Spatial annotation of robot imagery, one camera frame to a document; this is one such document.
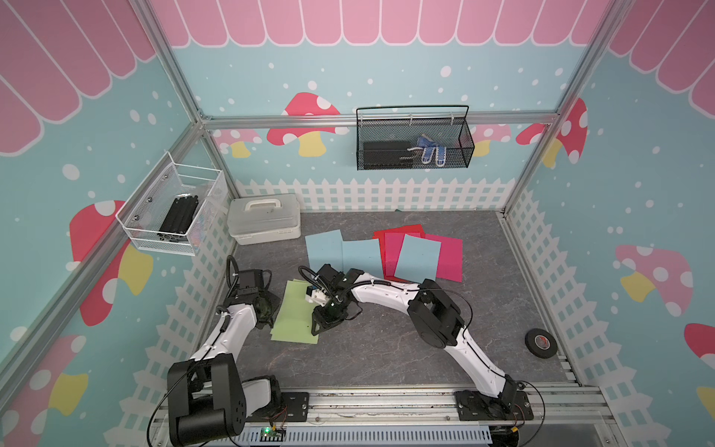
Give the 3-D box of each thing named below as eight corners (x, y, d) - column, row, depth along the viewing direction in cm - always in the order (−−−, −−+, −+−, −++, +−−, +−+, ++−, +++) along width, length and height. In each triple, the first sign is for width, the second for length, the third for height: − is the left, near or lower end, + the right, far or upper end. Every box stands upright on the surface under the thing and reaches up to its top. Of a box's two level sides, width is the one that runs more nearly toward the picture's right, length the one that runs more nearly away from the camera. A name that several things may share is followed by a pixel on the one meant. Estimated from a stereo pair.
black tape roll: (531, 358, 85) (534, 356, 83) (521, 330, 90) (524, 328, 88) (559, 358, 85) (563, 356, 83) (547, 330, 90) (551, 328, 88)
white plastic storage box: (233, 247, 112) (220, 225, 101) (245, 215, 123) (234, 193, 112) (297, 246, 112) (290, 225, 101) (304, 215, 123) (298, 193, 112)
